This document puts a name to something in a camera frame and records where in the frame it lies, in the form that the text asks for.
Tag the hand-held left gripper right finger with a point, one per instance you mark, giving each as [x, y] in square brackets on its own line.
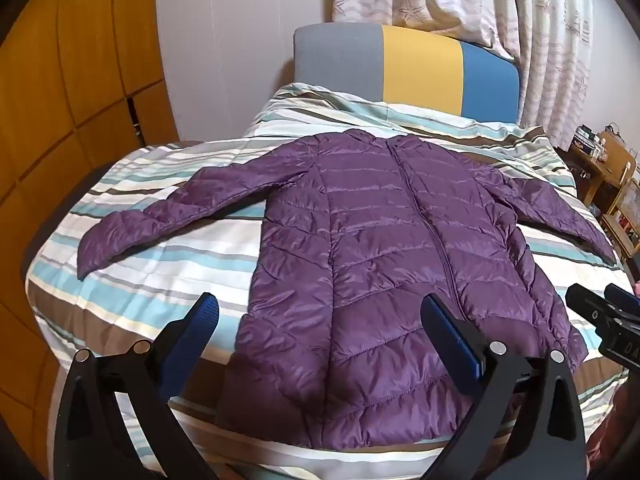
[452, 332]

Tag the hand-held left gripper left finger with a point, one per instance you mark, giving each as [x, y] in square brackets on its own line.
[199, 317]

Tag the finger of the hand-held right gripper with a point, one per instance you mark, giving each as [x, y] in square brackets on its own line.
[585, 302]
[622, 296]

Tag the purple quilted puffer jacket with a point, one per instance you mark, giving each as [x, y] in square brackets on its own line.
[375, 260]

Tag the striped bed blanket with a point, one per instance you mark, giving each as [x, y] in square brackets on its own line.
[175, 270]

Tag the wooden shelf rack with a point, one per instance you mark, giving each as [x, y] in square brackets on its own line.
[626, 215]

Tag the person's dark red clothing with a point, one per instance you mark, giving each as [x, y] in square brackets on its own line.
[615, 435]

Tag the wooden side table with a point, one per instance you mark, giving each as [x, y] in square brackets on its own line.
[607, 165]

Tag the dark patterned box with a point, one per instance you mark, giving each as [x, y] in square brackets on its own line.
[586, 142]

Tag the wooden wardrobe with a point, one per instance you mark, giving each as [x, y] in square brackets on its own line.
[75, 85]

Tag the grey yellow blue headboard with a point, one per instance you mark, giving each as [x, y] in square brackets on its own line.
[420, 70]

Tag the pale patterned curtain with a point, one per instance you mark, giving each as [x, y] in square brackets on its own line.
[550, 35]

